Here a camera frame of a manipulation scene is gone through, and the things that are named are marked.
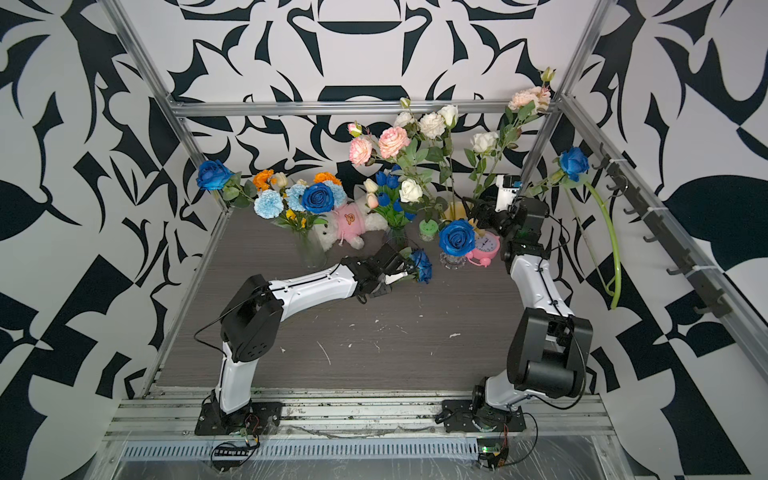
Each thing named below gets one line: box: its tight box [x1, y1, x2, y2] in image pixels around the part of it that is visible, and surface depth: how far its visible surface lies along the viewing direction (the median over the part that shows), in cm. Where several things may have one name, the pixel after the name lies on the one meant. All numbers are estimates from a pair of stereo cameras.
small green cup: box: [418, 219, 439, 242], surface depth 110 cm
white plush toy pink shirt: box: [313, 195, 390, 252], surface depth 107 cm
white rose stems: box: [394, 97, 499, 219], surface depth 83 cm
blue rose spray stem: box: [524, 147, 590, 198], surface depth 65 cm
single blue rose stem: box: [410, 248, 433, 284], surface depth 87 cm
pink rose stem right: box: [472, 67, 556, 199], surface depth 80 cm
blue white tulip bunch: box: [363, 164, 417, 228], surface depth 88 cm
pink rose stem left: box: [347, 121, 413, 181], surface depth 70 cm
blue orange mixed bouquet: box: [196, 159, 347, 233], surface depth 73 cm
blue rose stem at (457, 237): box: [438, 219, 476, 258], surface depth 57 cm
